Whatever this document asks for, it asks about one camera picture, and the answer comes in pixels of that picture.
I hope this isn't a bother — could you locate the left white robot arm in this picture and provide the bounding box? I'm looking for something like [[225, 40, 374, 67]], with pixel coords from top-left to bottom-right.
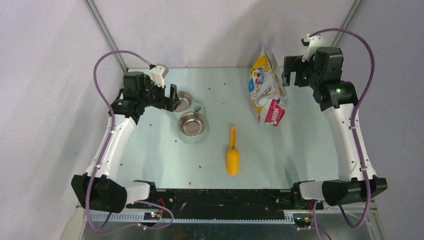
[[71, 71, 179, 213]]

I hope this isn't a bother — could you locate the near steel bowl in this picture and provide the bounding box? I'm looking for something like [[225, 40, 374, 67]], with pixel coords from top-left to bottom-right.
[[178, 111, 206, 137]]

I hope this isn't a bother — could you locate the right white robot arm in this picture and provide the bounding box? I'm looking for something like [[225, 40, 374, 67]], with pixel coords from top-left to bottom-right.
[[281, 47, 388, 209]]

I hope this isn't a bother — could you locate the steel bowl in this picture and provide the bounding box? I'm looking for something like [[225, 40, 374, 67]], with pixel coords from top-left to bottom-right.
[[174, 90, 193, 112], [178, 111, 206, 137]]

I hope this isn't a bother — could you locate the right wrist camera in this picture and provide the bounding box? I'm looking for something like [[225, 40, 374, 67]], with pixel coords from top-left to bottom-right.
[[301, 34, 328, 62]]

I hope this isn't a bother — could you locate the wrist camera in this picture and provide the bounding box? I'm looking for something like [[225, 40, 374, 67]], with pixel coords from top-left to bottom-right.
[[149, 64, 169, 88], [301, 34, 328, 62]]

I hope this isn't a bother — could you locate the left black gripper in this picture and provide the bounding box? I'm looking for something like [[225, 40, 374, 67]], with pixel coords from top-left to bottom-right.
[[139, 76, 181, 112]]

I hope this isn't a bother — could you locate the mint double bowl stand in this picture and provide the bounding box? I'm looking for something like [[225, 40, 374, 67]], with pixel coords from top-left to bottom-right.
[[167, 90, 210, 144]]

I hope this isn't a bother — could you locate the far steel bowl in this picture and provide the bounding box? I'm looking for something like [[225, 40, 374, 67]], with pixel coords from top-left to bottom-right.
[[174, 90, 193, 112]]

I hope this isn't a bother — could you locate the pet food bag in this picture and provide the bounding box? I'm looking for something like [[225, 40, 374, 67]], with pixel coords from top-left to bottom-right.
[[248, 45, 288, 126]]

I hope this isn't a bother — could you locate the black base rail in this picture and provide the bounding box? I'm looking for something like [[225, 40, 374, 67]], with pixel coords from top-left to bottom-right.
[[125, 188, 324, 220]]

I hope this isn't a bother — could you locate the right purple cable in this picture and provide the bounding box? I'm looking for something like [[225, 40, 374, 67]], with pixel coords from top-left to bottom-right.
[[308, 28, 376, 240]]

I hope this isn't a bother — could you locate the yellow plastic scoop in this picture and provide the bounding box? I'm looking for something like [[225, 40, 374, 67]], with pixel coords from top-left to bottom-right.
[[226, 126, 240, 176]]

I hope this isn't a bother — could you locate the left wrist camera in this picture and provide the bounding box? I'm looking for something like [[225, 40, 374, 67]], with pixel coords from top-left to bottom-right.
[[149, 64, 169, 88]]

